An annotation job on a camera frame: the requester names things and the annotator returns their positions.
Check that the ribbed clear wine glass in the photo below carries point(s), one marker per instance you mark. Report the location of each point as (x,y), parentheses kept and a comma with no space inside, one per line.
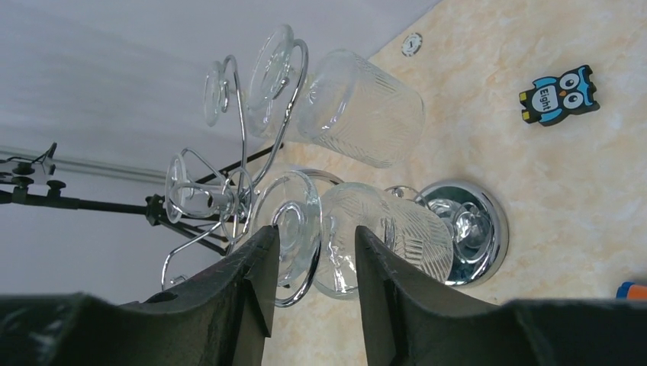
(374,232)

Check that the black music stand tripod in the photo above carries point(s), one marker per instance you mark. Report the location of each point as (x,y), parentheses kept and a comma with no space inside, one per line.
(30,183)

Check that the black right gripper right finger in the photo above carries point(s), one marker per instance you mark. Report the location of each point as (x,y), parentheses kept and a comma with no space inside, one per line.
(409,318)

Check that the blue orange toy truck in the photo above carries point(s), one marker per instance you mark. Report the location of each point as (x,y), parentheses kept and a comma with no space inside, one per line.
(632,291)

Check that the chrome wine glass rack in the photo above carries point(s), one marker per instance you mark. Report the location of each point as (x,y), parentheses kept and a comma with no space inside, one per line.
(451,231)

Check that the blue owl eraser toy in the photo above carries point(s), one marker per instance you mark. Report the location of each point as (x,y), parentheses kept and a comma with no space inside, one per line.
(552,99)

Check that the round white table sticker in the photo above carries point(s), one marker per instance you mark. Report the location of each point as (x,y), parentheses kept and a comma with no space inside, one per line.
(411,44)

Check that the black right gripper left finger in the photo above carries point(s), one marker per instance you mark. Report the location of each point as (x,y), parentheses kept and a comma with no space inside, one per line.
(220,316)

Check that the left rear wine glass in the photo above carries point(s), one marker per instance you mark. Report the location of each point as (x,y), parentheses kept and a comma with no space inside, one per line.
(186,197)

